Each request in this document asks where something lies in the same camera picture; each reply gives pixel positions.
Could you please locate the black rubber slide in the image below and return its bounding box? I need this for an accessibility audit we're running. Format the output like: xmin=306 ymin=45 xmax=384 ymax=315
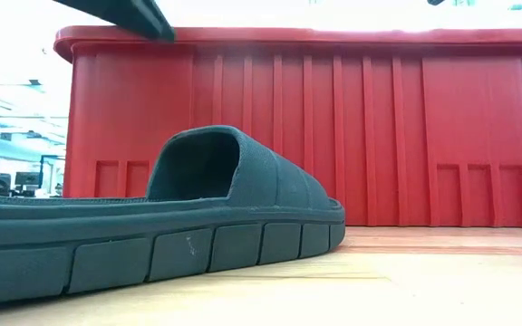
xmin=0 ymin=125 xmax=347 ymax=307

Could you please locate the red plastic bin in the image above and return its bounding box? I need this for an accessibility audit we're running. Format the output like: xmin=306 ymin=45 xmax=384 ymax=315
xmin=53 ymin=25 xmax=522 ymax=227

